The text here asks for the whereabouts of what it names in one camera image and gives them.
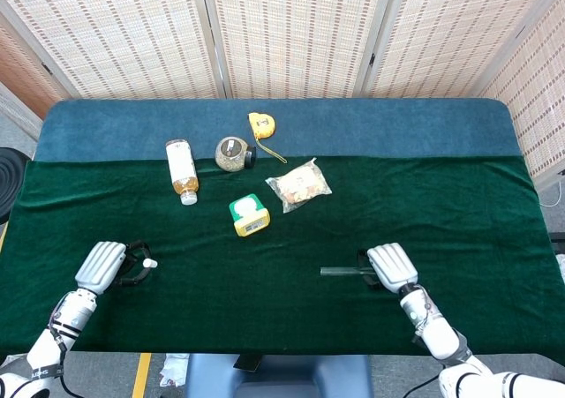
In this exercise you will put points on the blue table cloth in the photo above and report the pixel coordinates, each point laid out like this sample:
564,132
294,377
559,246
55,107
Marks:
375,126

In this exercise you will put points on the dark green velvet cloth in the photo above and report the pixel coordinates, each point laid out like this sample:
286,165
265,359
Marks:
265,305

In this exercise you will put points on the clear glass test tube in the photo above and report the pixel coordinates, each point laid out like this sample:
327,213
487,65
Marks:
340,272

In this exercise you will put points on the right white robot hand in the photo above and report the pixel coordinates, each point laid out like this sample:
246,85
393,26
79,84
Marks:
393,268

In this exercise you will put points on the tea bottle with white cap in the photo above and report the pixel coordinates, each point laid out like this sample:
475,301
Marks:
181,164

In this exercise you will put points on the crumpled white paper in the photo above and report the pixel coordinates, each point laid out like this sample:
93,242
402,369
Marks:
174,369

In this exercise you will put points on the flat black plate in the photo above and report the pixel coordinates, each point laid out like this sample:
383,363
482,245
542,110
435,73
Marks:
247,362

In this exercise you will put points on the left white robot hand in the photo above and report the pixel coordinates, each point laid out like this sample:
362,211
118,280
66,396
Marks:
99,268

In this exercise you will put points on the black round ribbed disc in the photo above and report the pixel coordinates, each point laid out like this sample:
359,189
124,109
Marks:
9,182

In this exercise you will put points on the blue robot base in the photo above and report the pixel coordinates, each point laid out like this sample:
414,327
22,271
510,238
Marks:
282,378

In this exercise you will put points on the grey cabinet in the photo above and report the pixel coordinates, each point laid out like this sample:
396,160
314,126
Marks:
15,113

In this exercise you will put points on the woven bamboo screen panel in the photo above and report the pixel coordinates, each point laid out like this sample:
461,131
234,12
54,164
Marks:
22,76
110,32
441,32
296,32
540,102

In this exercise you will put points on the yellow floor tape strip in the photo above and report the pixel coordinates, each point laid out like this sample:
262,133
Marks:
141,378

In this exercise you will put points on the yellow green plastic container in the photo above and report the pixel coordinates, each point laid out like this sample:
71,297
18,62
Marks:
249,217

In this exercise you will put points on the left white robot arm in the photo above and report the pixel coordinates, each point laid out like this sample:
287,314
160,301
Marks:
48,345

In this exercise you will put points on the yellow tape measure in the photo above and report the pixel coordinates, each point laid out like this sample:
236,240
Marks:
261,124

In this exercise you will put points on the clear plastic snack bag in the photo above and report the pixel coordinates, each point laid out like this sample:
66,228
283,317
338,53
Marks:
298,185

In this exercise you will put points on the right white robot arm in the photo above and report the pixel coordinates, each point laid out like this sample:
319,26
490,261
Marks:
434,332

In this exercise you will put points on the round glass jar black lid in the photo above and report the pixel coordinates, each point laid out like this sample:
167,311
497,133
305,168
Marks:
229,155

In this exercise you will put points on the small white cap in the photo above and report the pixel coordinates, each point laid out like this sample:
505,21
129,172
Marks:
149,263

